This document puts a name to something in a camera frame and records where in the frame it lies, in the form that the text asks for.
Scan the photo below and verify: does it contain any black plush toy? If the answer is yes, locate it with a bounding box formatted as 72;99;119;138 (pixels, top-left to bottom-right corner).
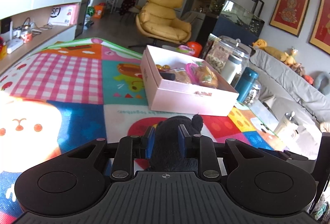
147;114;204;172

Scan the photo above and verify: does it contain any pink toy cup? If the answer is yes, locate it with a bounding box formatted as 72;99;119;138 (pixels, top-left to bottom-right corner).
176;45;195;56

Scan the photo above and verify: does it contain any small glass jar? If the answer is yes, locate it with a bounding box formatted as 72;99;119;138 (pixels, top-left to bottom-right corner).
243;80;262;106

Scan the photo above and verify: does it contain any white wall shelf unit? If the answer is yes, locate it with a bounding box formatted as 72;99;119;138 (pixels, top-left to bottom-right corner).
0;0;85;75

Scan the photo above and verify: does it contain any orange bag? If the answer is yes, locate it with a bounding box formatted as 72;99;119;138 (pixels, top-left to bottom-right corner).
93;5;106;19

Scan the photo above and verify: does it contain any pink cardboard box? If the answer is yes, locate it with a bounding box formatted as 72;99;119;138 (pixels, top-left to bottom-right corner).
140;45;239;116

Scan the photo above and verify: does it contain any bread in plastic bag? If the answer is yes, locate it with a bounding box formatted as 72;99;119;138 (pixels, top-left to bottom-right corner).
193;65;218;88

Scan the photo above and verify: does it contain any orange bucket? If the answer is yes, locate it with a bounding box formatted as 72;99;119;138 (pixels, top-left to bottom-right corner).
186;41;203;58

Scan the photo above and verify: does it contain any white canister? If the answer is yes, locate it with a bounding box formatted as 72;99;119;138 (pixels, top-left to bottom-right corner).
220;54;242;84

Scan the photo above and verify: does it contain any fish tank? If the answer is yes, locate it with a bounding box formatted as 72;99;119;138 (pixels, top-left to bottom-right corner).
210;0;265;46

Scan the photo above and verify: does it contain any grey sofa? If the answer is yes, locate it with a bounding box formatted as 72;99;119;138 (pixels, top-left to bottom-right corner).
249;49;329;160

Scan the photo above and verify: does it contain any colourful play mat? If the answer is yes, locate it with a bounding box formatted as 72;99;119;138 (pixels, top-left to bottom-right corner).
1;38;277;223

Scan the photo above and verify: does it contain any red framed picture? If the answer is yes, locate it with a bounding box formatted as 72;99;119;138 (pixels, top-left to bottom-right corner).
309;0;330;54
270;0;310;37

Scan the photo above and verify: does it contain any yellow plush toy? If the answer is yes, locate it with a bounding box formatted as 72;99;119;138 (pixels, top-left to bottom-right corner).
252;39;298;66

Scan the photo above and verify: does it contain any glass jar with nuts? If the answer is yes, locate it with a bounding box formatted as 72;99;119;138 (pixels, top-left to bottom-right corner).
204;33;252;86

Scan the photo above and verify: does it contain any right red framed picture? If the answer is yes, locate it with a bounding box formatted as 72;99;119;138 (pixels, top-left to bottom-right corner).
309;0;330;54

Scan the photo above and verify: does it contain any left red framed picture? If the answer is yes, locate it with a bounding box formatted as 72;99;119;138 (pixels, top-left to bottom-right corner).
270;0;310;37

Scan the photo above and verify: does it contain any white SF parcel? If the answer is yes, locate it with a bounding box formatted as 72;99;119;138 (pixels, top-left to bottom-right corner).
48;4;79;26

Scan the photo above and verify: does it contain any teal thermos bottle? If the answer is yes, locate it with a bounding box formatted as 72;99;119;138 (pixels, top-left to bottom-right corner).
234;67;259;103

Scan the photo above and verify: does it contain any yellow lounge chair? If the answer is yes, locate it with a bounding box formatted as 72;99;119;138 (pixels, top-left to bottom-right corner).
135;0;191;44

